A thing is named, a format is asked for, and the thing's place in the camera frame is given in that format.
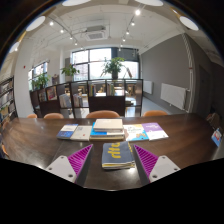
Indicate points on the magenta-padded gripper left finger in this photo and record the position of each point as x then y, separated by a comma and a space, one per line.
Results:
64, 166

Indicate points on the dark wooden shelf unit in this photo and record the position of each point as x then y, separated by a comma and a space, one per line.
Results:
106, 104

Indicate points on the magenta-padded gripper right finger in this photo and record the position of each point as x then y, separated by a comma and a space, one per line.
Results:
161, 166

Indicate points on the large green potted plant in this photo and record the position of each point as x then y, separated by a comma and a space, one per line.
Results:
113, 65

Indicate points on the colourful illustrated booklet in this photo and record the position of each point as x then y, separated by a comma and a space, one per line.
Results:
135, 132

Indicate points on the small green potted plant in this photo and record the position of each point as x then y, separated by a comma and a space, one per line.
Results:
70, 70

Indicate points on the ceiling air conditioner cassette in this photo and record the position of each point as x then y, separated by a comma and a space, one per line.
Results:
95, 33

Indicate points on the orange chairs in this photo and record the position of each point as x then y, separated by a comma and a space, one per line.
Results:
102, 114

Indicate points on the grey towel with yellow letters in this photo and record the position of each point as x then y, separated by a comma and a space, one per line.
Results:
117, 154

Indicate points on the tall wall bookshelf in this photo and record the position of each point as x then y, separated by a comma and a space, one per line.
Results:
6, 100

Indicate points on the thick beige book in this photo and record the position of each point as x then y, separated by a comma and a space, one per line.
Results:
108, 124

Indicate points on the ceiling lights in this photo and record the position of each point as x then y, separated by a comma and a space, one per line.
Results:
35, 23

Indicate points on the wide white wall radiator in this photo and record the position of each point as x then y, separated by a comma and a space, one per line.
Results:
173, 96

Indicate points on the blue printed card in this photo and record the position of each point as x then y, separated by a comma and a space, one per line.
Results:
216, 136

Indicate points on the small white wall radiator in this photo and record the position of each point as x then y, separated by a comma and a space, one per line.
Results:
148, 87

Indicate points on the purple and white booklet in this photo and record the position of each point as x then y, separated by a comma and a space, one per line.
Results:
155, 130

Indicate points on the bushy green potted plant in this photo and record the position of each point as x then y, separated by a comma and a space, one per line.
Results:
40, 81

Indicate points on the white cover book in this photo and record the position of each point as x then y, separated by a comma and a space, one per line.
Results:
81, 133

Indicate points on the large book with blue cover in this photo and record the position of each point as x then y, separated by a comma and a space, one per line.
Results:
106, 135

